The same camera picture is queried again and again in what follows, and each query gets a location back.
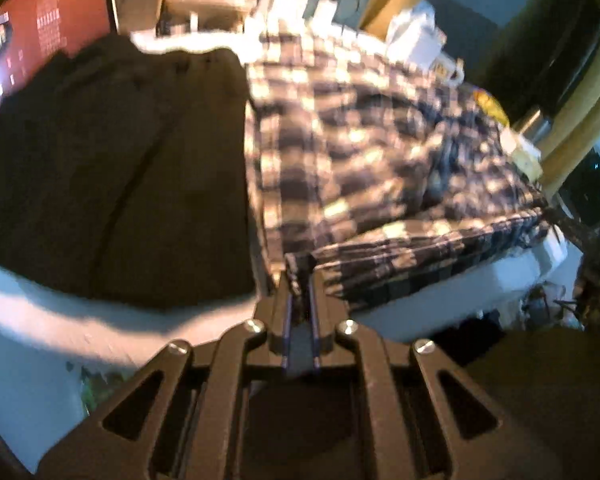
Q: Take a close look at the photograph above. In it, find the dark brown folded cloth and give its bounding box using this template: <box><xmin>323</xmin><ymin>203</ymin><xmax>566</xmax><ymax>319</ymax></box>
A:
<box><xmin>0</xmin><ymin>35</ymin><xmax>262</xmax><ymax>312</ymax></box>

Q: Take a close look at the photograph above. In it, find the curved thick tube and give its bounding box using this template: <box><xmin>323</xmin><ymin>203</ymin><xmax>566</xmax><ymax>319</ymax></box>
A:
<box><xmin>542</xmin><ymin>22</ymin><xmax>600</xmax><ymax>197</ymax></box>

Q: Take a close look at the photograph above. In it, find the silver metal can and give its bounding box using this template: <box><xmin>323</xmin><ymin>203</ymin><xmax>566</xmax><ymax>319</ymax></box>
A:
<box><xmin>512</xmin><ymin>107</ymin><xmax>552</xmax><ymax>142</ymax></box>

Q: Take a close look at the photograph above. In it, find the crumpled white bag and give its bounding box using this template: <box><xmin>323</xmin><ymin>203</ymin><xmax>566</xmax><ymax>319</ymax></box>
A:
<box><xmin>385</xmin><ymin>2</ymin><xmax>449</xmax><ymax>64</ymax></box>

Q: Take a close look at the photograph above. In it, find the yellow packet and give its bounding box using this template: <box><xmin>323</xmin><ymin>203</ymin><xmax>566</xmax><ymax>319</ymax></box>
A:
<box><xmin>472</xmin><ymin>87</ymin><xmax>512</xmax><ymax>129</ymax></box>

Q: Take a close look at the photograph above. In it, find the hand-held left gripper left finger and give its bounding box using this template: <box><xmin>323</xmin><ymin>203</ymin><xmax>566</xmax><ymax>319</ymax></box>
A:
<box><xmin>35</xmin><ymin>271</ymin><xmax>294</xmax><ymax>480</ymax></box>

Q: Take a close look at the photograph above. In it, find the red appliance panel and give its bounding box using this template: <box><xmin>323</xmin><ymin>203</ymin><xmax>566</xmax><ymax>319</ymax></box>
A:
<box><xmin>0</xmin><ymin>0</ymin><xmax>115</xmax><ymax>132</ymax></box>

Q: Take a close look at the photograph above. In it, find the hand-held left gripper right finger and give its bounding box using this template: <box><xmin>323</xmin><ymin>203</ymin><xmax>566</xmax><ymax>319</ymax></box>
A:
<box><xmin>306</xmin><ymin>265</ymin><xmax>567</xmax><ymax>480</ymax></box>

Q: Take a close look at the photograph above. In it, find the white mug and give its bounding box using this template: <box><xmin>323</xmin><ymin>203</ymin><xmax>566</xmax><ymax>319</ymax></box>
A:
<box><xmin>431</xmin><ymin>55</ymin><xmax>467</xmax><ymax>87</ymax></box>

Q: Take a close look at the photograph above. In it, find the plaid flannel shirt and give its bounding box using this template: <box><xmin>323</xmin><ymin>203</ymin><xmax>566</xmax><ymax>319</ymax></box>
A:
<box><xmin>242</xmin><ymin>20</ymin><xmax>554</xmax><ymax>313</ymax></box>

